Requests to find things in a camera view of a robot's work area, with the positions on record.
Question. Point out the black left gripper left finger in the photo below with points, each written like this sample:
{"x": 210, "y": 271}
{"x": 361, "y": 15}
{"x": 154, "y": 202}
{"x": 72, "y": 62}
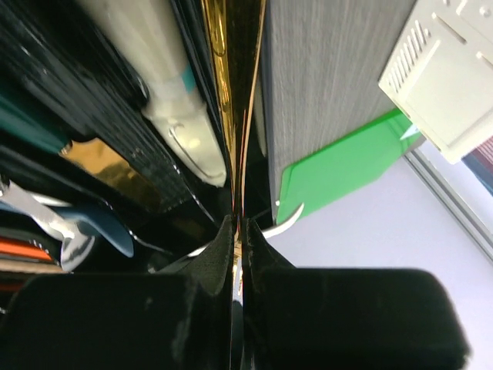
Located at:
{"x": 173, "y": 320}

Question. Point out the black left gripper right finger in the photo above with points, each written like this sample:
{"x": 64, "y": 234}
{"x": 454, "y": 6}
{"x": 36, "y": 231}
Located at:
{"x": 344, "y": 318}

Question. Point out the blue plastic spoon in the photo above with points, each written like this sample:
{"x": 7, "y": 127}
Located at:
{"x": 99, "y": 223}

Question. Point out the black cutlery tray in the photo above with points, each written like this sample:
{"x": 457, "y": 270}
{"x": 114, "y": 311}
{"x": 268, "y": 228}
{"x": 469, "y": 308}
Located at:
{"x": 63, "y": 63}

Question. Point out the large white ceramic spoon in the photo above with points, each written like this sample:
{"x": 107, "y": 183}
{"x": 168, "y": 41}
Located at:
{"x": 287, "y": 224}

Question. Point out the green cutting mat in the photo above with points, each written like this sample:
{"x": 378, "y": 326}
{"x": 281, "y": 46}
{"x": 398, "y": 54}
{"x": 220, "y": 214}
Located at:
{"x": 345, "y": 165}

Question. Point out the orange chopstick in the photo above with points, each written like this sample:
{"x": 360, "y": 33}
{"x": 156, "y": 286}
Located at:
{"x": 17, "y": 248}

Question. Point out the white file organizer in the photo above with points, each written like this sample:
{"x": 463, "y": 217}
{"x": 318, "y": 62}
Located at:
{"x": 439, "y": 74}

